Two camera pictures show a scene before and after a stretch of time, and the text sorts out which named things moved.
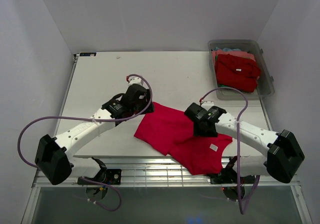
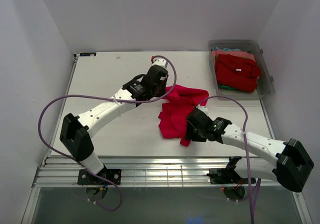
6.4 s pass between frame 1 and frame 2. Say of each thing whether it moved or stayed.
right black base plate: stayed
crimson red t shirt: moved
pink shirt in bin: stayed
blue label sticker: stayed
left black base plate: stayed
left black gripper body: moved
